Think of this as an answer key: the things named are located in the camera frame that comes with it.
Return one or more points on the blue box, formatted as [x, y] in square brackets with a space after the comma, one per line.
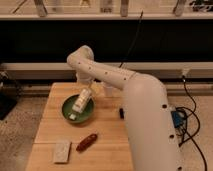
[177, 119]

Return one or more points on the wooden table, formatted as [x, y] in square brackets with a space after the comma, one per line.
[110, 152]

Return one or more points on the grey sponge block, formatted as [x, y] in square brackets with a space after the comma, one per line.
[61, 151]

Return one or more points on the black floor object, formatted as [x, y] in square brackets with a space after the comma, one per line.
[8, 102]

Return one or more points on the white plastic bottle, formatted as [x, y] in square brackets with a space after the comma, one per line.
[82, 100]

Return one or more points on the green ceramic bowl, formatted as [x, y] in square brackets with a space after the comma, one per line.
[75, 117]

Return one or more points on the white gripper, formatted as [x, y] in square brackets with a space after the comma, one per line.
[84, 78]

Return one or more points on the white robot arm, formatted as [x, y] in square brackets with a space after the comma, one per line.
[151, 133]

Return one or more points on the red sausage toy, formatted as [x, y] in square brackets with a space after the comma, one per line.
[86, 142]

